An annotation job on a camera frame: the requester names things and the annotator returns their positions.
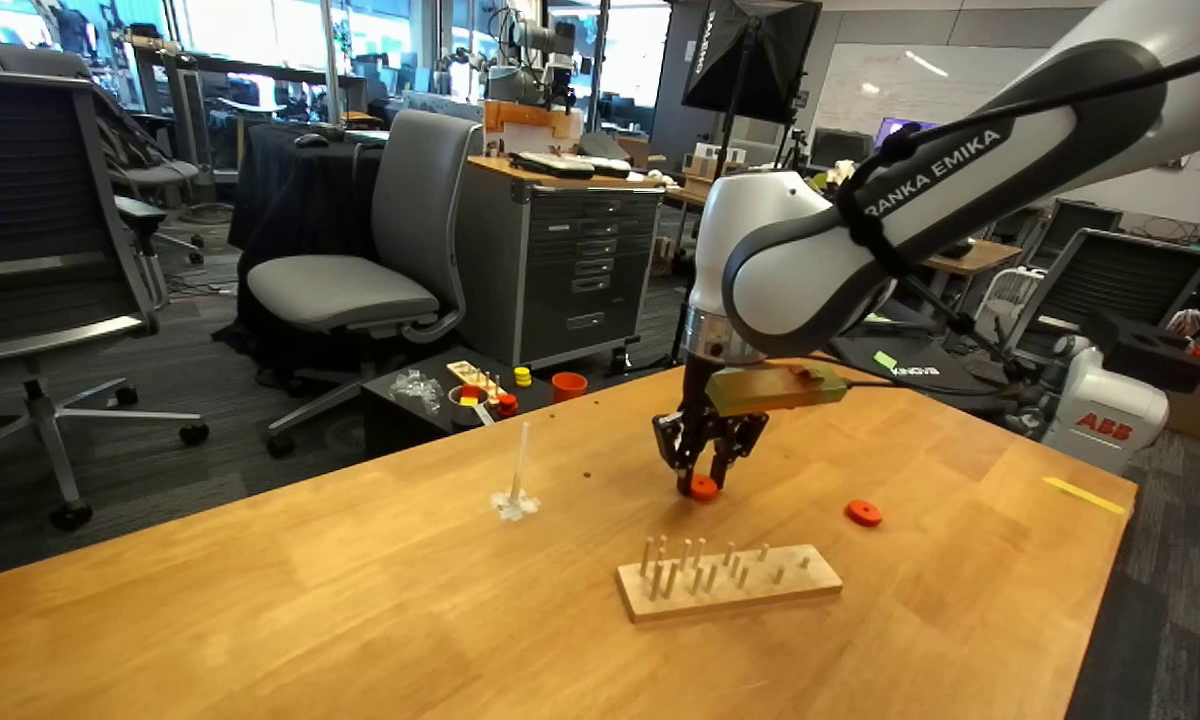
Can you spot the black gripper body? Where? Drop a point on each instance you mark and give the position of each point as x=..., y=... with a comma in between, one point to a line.
x=703, y=420

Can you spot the orange cup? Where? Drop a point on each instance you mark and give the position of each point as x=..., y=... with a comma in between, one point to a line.
x=569, y=387

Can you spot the black low side table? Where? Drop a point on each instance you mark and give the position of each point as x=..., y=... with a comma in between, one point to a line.
x=421, y=401

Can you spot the wooden peg board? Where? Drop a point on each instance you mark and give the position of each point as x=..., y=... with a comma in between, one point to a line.
x=698, y=578

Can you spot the grey office chair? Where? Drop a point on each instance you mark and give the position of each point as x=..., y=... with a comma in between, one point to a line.
x=392, y=301

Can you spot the yellow tape strip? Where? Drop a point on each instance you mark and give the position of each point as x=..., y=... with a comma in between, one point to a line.
x=1088, y=497

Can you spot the black mesh office chair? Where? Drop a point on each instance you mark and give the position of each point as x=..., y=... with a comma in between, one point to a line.
x=67, y=266

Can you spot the grey drawer cabinet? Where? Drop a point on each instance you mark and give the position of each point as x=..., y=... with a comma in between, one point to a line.
x=555, y=270

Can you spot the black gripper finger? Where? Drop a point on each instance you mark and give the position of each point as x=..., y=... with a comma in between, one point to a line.
x=670, y=439
x=739, y=439

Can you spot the white ABB robot base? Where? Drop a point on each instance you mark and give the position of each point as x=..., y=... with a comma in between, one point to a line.
x=1100, y=416

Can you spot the clear peg stand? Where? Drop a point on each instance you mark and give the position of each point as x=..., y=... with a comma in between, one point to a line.
x=514, y=503

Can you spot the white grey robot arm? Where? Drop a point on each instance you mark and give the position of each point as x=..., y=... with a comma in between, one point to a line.
x=783, y=266

